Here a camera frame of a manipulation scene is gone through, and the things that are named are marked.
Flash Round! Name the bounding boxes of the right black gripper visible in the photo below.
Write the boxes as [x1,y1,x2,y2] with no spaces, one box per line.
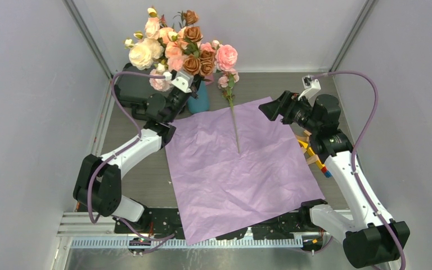
[259,90,321,133]

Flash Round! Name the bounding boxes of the brown rose bunch stem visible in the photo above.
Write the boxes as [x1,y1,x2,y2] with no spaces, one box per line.
[177,26,216,77]

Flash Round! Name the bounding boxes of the pink flower bouquet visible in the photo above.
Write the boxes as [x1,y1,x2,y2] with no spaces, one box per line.
[217,69,241,154]

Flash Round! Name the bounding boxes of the cream white rose stem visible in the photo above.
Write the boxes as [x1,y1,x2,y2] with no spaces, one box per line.
[124,38,164,70]

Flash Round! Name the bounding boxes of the orange peach rose stem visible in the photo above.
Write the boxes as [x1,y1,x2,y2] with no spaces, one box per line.
[159,27,187,71]

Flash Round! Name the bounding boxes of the large pink rose stem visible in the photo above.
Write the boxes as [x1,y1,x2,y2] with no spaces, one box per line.
[199,39,238,71]

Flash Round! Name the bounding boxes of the small peach rose stem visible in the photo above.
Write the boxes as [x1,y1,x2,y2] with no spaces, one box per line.
[145,17,160,39]

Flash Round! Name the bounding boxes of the brown rose flower stem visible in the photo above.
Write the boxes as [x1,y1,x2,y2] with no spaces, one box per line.
[178,10,199,26]

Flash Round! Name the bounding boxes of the purple and pink wrapping paper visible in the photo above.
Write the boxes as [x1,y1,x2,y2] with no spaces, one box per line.
[165,97,323,245]

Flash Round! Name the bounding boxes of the pale pink rose stem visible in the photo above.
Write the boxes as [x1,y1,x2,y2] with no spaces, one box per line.
[149,63,172,92]

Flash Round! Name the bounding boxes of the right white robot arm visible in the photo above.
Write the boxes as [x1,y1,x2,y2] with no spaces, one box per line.
[259,91,410,268]

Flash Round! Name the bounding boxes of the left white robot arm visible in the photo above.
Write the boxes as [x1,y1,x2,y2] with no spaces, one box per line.
[73,75,202,233]

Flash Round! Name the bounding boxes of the teal vase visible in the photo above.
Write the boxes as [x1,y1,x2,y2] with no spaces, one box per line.
[187,82,210,114]

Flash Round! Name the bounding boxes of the black carrying case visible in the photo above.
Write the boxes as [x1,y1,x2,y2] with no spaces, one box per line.
[115,63,177,123]

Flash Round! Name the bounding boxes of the yellow window block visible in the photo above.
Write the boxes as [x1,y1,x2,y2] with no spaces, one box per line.
[295,135,325,170]

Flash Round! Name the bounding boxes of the peach artificial roses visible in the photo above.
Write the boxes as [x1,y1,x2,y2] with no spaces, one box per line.
[133,7,174,44]

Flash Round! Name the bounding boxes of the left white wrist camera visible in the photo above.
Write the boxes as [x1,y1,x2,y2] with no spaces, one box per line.
[163,70,194,93]

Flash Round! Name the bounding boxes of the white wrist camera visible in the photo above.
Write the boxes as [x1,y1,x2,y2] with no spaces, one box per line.
[163,70,194,93]
[298,75,321,101]

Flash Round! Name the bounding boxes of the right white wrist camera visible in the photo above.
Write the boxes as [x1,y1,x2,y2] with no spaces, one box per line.
[298,75,321,101]

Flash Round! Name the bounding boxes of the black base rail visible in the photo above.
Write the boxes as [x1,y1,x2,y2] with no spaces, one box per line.
[130,208,328,240]

